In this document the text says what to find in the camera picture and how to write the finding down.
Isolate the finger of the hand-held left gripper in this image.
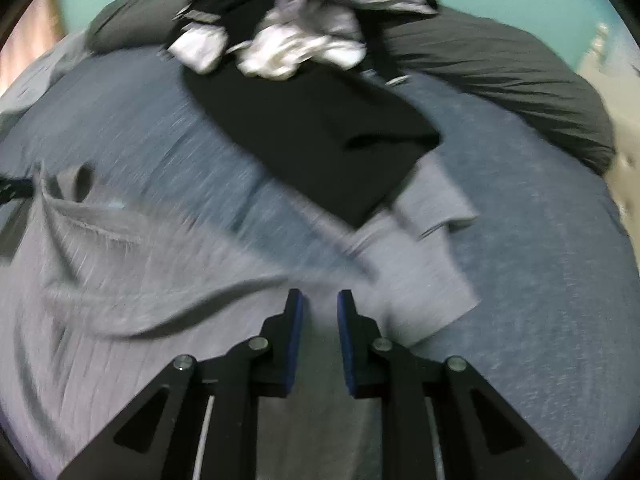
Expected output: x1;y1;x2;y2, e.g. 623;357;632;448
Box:
0;176;37;202

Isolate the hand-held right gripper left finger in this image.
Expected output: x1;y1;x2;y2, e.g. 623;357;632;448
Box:
56;288;305;480

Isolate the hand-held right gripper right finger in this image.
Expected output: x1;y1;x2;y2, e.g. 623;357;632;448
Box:
336;289;581;480

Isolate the grey knit sweater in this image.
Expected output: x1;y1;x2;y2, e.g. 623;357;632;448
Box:
0;162;481;480

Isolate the light blue-grey blanket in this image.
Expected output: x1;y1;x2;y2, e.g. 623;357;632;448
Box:
0;30;93;131

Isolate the pink curtain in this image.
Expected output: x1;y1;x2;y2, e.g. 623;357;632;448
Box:
0;0;66;96

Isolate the grey garment with ribbed cuff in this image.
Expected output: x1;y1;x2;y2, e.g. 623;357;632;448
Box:
390;152;480;241

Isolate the blue mottled bed sheet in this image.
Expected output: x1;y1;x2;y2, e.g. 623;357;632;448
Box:
0;45;640;480

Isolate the black garment with white trim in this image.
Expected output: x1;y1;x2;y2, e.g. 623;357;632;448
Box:
167;0;281;73

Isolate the dark grey bolster pillow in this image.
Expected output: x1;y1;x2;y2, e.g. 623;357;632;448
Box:
86;0;617;176

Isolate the cream tufted headboard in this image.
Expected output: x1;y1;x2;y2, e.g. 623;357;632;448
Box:
575;22;640;241

